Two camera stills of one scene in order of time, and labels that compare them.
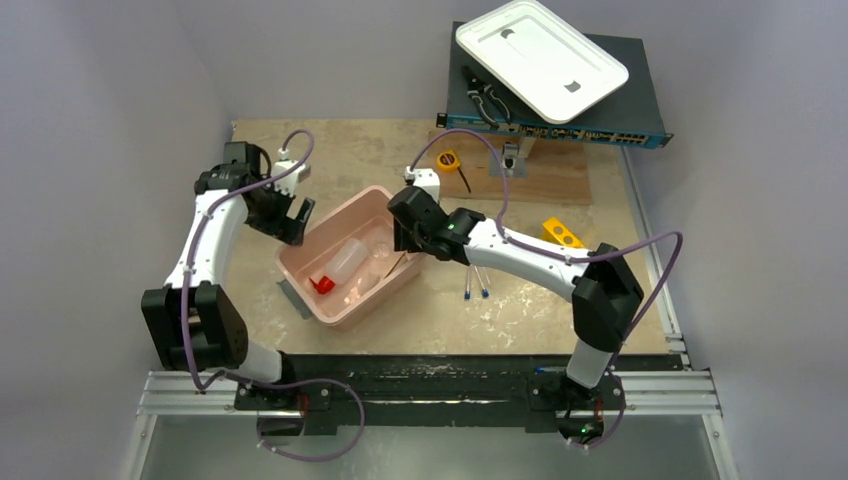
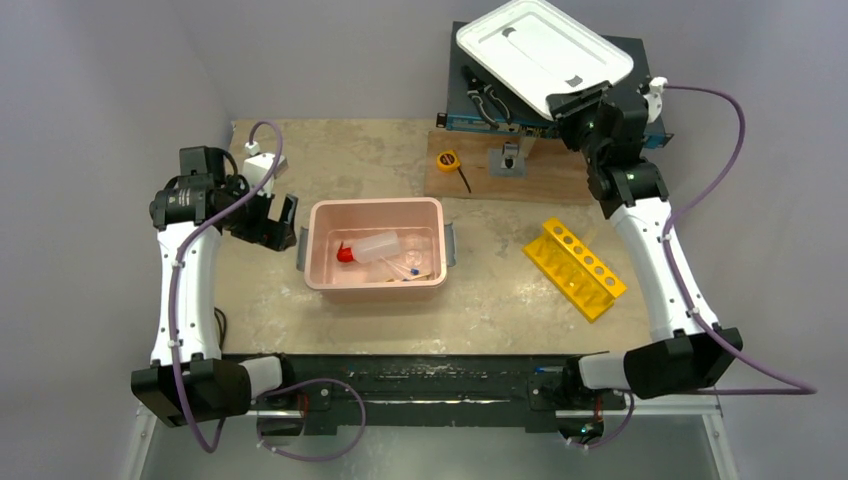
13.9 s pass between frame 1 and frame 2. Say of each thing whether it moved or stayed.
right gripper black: moved
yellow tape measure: stayed
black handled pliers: stayed
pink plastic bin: moved
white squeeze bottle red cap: moved
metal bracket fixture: stayed
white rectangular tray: stayed
